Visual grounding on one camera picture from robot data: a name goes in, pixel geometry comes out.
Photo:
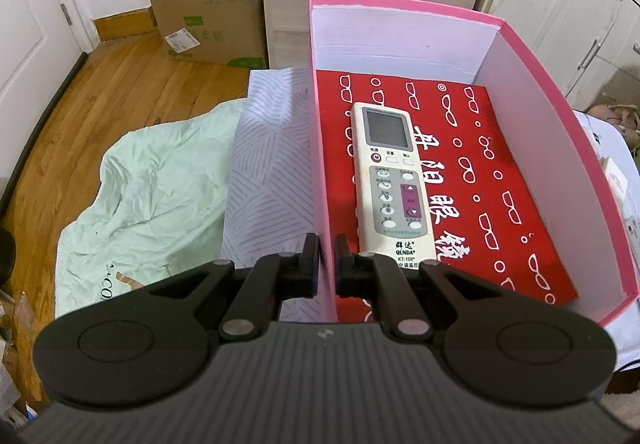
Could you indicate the mint green blanket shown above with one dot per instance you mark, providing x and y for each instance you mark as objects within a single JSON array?
[{"x": 160, "y": 184}]

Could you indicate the metal door hinge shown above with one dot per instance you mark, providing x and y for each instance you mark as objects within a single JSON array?
[{"x": 66, "y": 15}]

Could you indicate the pink cardboard box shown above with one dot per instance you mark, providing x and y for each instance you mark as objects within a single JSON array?
[{"x": 525, "y": 99}]

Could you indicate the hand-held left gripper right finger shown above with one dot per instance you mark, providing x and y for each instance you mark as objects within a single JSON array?
[{"x": 343, "y": 274}]

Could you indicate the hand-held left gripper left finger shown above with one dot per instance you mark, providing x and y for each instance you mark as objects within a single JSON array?
[{"x": 310, "y": 270}]

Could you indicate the white remote control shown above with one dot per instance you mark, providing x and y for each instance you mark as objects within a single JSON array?
[{"x": 385, "y": 204}]

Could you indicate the brown cardboard box green print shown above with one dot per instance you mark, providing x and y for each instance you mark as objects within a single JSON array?
[{"x": 220, "y": 24}]

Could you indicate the red cloth with glasses print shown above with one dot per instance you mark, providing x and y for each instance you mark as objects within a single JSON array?
[{"x": 332, "y": 149}]

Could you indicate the small white box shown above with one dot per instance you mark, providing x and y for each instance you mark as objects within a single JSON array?
[{"x": 615, "y": 179}]

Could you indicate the brown object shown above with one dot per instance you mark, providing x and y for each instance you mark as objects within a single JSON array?
[{"x": 612, "y": 119}]

